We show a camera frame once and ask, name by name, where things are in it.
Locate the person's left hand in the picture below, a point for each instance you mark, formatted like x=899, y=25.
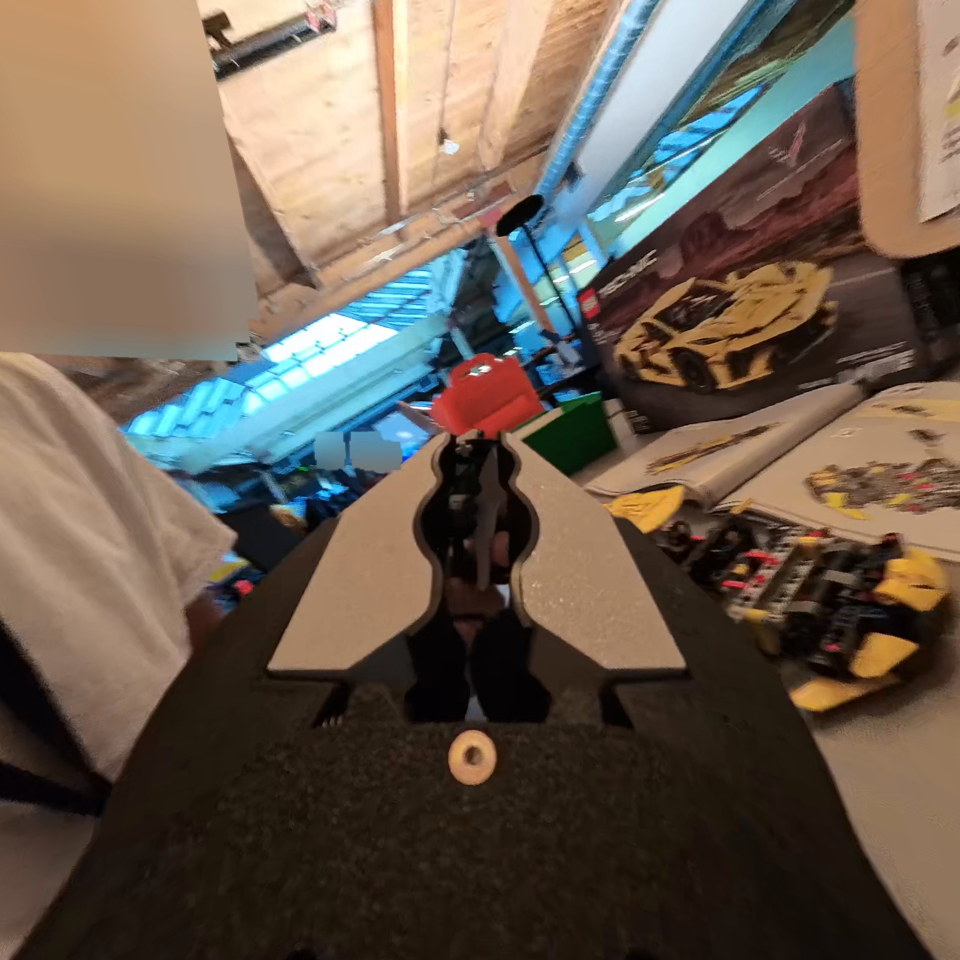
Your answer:
x=472, y=600

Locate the person's left forearm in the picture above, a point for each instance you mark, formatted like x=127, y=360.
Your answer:
x=202, y=622

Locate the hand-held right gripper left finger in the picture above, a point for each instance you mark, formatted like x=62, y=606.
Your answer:
x=352, y=592

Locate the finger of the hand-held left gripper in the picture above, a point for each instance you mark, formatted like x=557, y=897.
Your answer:
x=487, y=517

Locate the black toy axle connector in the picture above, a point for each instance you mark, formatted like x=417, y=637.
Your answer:
x=463, y=450

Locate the green storage bin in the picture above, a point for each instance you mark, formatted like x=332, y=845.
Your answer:
x=577, y=435

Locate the open instruction booklet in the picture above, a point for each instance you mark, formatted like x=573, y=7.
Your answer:
x=862, y=450

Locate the orange felt bag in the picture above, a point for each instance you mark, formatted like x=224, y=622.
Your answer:
x=487, y=397

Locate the yellow toy brick car model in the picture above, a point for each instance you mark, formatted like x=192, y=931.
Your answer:
x=825, y=592

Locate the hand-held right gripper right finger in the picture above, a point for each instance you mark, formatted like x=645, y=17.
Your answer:
x=600, y=592

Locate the black disc-topped pole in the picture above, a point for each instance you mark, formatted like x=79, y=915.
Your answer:
x=521, y=214

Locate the printed instruction sheet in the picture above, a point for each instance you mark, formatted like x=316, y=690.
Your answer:
x=941, y=112

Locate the toy car set box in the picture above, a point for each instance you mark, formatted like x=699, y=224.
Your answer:
x=750, y=322

